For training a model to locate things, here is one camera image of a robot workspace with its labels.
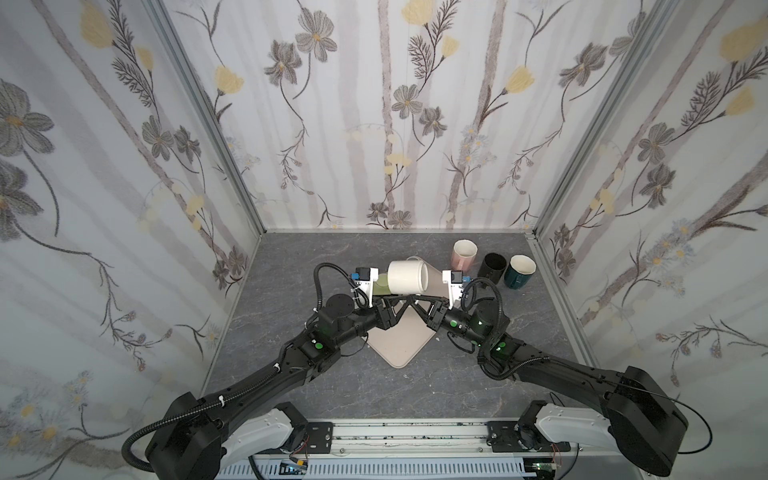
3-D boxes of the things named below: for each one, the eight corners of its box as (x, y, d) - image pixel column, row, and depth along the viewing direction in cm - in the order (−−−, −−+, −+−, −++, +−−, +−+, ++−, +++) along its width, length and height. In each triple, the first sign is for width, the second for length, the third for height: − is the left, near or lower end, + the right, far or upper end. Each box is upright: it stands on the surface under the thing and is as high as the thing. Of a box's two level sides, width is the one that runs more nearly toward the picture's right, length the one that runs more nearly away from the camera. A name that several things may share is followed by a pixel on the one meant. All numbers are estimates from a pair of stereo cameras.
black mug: (480, 286, 106) (487, 271, 99) (476, 267, 111) (482, 252, 104) (500, 286, 106) (508, 271, 99) (495, 268, 111) (503, 252, 104)
